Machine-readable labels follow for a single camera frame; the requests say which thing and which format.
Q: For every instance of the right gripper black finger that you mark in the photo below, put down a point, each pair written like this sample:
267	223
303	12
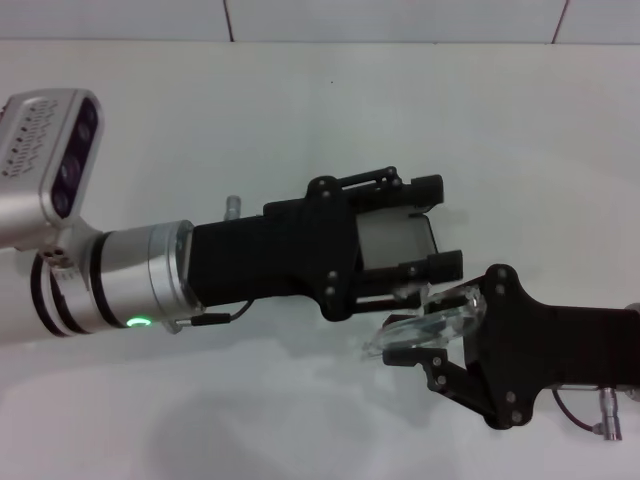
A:
440	372
452	298

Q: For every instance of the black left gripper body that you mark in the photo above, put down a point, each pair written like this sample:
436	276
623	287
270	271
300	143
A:
280	250

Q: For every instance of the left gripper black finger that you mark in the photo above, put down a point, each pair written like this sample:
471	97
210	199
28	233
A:
427	189
442	265

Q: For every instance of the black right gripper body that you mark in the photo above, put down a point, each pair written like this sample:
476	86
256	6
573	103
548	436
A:
560	345

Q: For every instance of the clear white-framed glasses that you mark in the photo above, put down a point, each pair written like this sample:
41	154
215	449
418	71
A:
430	326

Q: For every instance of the black glasses case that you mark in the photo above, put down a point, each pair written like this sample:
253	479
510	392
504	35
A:
390	240

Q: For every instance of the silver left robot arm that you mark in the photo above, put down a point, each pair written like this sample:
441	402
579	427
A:
125	270

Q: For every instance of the silver connector stub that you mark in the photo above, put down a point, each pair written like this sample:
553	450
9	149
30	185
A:
233	206

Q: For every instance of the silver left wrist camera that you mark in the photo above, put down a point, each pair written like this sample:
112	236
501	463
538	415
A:
35	140

